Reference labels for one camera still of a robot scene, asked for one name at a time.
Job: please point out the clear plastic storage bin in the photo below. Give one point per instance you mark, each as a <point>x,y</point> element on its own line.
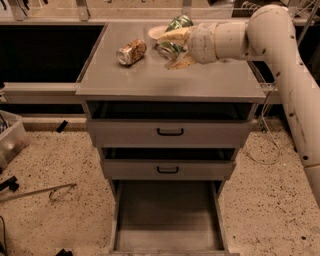
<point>13,137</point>

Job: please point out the top grey drawer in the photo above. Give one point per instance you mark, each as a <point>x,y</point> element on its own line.
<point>169,124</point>

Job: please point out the grey metal rail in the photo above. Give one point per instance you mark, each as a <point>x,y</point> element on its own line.
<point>39,93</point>

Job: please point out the brown patterned can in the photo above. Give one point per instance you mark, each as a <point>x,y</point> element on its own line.
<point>132,52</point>

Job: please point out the white paper bowl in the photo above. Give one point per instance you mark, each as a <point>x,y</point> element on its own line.
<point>155,32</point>

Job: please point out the green soda can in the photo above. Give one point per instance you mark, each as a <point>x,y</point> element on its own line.
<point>169,50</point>

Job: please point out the small black block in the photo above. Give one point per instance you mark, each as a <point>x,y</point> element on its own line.
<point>62,126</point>

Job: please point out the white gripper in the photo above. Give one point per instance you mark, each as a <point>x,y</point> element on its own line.
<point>201,43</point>

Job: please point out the grey drawer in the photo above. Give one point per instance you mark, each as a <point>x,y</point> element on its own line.
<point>169,124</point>
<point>167,163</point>
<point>168,218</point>

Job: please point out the metal rod with hook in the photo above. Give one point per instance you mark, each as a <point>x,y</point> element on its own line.
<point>27,194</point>

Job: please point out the grey metal drawer cabinet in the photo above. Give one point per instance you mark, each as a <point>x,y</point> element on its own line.
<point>148,80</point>

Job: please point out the black floor tool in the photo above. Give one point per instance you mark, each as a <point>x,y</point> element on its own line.
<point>10,183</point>

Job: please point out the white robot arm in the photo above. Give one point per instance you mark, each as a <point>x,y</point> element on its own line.
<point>270,35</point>

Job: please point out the middle grey drawer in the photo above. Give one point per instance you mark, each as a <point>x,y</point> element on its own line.
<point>167,163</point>

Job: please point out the bottom grey drawer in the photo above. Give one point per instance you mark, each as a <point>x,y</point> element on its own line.
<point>168,218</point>

